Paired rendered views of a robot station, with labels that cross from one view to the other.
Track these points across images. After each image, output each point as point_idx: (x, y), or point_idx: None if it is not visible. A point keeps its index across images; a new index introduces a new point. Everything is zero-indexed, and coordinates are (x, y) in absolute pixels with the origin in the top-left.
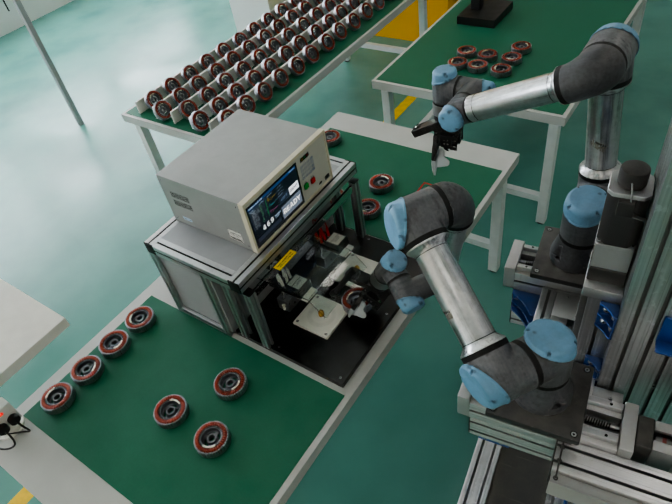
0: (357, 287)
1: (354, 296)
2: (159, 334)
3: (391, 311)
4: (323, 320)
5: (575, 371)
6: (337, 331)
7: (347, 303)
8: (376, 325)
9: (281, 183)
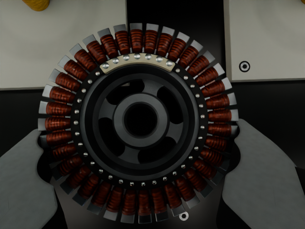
0: (215, 74)
1: (164, 83)
2: None
3: (201, 225)
4: (19, 24)
5: None
6: (19, 102)
7: (70, 95)
8: (118, 213)
9: None
